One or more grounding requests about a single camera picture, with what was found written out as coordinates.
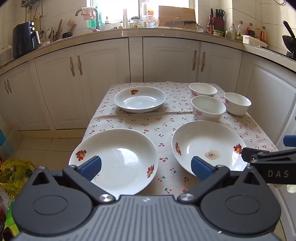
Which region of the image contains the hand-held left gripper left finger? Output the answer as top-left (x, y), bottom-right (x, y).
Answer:
top-left (30, 156), bottom-right (116, 205)

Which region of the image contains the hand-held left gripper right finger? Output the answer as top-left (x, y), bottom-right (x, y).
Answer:
top-left (177, 156), bottom-right (267, 205)

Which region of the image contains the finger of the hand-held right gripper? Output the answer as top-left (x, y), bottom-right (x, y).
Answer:
top-left (283, 136), bottom-right (296, 148)
top-left (241, 147), bottom-right (296, 167)

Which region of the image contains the white fruit-print plate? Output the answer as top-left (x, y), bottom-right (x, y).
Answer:
top-left (114, 86), bottom-right (167, 113)
top-left (69, 128), bottom-right (159, 196)
top-left (171, 120), bottom-right (248, 177)

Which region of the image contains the plain white bowl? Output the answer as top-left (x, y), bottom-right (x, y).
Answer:
top-left (224, 92), bottom-right (252, 116)

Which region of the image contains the white bowl with pink flowers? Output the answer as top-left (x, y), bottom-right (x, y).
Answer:
top-left (191, 95), bottom-right (226, 121)
top-left (189, 82), bottom-right (218, 99)

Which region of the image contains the cherry-print tablecloth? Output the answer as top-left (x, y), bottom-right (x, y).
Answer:
top-left (69, 81), bottom-right (279, 198)

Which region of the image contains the yellow plastic bag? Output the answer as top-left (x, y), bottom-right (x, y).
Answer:
top-left (0, 159), bottom-right (36, 198)

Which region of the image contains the green cardboard box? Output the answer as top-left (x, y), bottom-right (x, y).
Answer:
top-left (4, 201), bottom-right (21, 237)

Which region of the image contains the black wok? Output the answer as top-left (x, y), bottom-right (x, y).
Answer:
top-left (282, 21), bottom-right (296, 59)

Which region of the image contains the white plastic tray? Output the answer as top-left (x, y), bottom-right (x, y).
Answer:
top-left (242, 35), bottom-right (269, 48)

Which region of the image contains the orange oil bottle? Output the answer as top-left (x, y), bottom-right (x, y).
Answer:
top-left (260, 25), bottom-right (269, 45)

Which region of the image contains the white kitchen cabinet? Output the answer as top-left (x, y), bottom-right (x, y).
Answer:
top-left (0, 36), bottom-right (296, 149)

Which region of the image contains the kitchen utensil rack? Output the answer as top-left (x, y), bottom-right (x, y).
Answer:
top-left (42, 19), bottom-right (77, 45)

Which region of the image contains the knife block with knives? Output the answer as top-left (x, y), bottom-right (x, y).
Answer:
top-left (210, 9), bottom-right (225, 31)

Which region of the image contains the dark soy sauce bottle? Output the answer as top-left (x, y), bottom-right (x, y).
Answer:
top-left (207, 14), bottom-right (214, 35)

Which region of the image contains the beige kitchen countertop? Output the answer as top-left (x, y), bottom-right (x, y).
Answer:
top-left (0, 24), bottom-right (296, 70)

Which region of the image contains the black air fryer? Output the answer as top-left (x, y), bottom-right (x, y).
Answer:
top-left (12, 21), bottom-right (39, 60)

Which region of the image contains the metal kitchen faucet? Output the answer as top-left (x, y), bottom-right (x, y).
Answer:
top-left (75, 7), bottom-right (101, 32)

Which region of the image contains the green dish soap bottle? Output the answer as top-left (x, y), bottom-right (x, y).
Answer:
top-left (87, 10), bottom-right (102, 28)

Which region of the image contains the glass jar with green lid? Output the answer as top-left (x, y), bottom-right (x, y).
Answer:
top-left (129, 16), bottom-right (145, 29)

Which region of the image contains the white slender bottle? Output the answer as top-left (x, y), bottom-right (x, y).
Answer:
top-left (122, 9), bottom-right (130, 29)

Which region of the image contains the glass pitcher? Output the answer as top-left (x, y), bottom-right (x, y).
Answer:
top-left (143, 16), bottom-right (160, 28)

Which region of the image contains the pink dish cloth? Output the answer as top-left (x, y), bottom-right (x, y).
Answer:
top-left (81, 7), bottom-right (95, 20)

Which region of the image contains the wooden cutting board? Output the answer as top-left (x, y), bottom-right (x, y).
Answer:
top-left (158, 6), bottom-right (197, 30)

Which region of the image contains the kitchen window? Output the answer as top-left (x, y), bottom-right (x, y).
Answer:
top-left (87, 0), bottom-right (197, 25)

